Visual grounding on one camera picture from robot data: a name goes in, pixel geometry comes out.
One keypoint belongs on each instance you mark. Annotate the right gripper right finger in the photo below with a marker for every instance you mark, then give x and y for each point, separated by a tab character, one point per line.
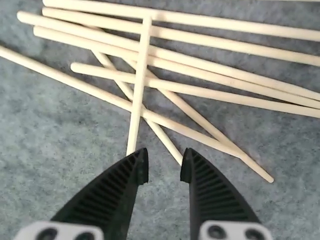
212	197

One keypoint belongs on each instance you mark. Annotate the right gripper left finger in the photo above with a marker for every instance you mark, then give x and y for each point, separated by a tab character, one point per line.
110	195

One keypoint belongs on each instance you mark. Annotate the wooden chopstick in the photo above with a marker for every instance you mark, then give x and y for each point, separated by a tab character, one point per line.
75	41
225	45
75	28
225	96
212	130
140	87
62	77
165	140
200	20

